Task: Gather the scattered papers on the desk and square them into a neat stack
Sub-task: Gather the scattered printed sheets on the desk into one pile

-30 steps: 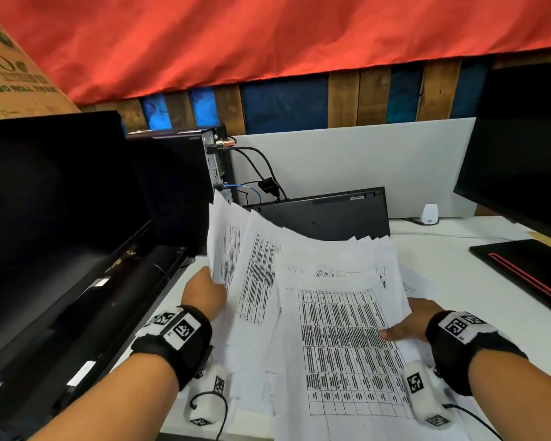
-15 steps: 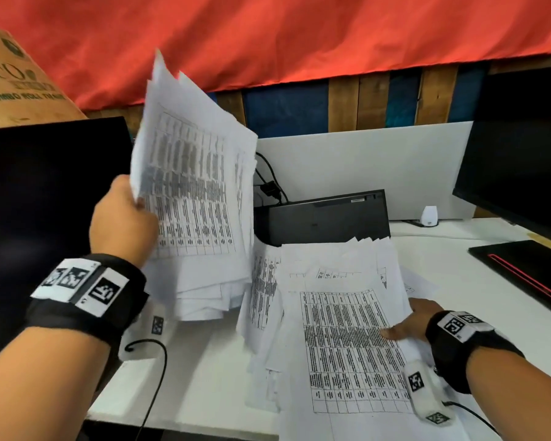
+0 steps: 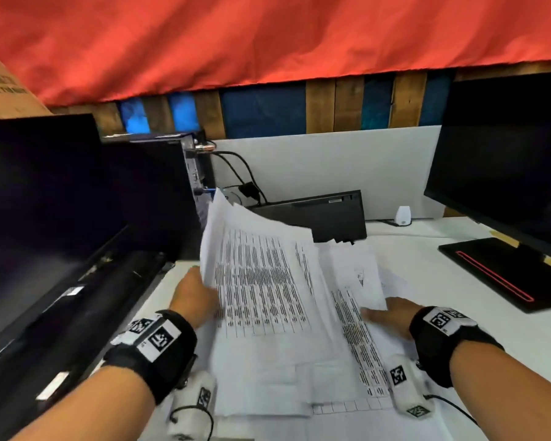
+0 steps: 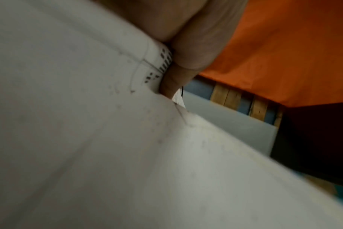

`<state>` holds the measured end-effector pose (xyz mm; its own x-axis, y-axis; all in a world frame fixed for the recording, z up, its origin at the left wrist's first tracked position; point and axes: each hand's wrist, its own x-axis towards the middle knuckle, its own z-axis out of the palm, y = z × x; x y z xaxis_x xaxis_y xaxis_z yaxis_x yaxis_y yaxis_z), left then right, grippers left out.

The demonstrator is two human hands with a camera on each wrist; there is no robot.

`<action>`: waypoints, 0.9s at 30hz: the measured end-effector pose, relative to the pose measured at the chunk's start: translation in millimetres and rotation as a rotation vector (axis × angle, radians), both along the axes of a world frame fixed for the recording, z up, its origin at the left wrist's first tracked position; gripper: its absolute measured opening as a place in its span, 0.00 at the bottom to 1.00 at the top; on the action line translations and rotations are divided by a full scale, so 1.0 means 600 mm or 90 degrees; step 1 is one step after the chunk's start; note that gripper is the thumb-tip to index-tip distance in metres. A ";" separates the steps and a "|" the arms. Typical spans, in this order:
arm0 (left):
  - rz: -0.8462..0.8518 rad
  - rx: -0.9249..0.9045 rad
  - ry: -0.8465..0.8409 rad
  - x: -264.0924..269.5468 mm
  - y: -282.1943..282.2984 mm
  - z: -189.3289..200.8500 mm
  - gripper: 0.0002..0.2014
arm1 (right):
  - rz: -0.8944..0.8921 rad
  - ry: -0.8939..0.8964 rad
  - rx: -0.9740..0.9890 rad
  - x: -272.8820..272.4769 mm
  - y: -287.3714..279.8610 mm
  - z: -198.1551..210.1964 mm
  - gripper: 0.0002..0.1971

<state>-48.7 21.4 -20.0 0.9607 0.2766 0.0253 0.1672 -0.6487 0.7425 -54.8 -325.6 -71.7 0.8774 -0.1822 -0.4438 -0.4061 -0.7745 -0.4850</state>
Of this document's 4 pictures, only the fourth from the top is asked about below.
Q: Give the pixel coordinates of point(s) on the person's left hand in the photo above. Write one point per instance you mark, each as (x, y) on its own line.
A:
(199, 31)

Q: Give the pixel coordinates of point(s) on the white printed paper sheet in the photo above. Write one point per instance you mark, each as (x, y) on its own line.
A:
(75, 125)

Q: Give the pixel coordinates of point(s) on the orange cloth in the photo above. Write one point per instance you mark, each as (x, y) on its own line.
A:
(287, 49)

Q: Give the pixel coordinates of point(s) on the grey board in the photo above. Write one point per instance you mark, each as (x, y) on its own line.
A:
(233, 127)

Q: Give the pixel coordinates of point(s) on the dark cabinet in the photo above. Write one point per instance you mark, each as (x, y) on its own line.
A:
(315, 143)

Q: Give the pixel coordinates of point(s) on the wooden slatted frame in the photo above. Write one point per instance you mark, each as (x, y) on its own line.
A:
(230, 96)

